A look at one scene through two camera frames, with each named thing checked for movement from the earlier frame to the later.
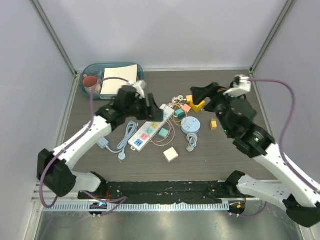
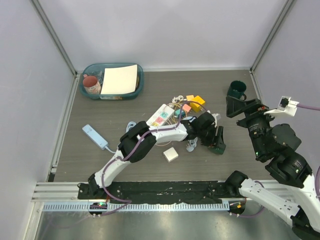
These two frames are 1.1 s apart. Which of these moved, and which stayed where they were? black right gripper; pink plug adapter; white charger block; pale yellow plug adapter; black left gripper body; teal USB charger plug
Moved: black right gripper; black left gripper body
Stayed: white charger block; pale yellow plug adapter; pink plug adapter; teal USB charger plug
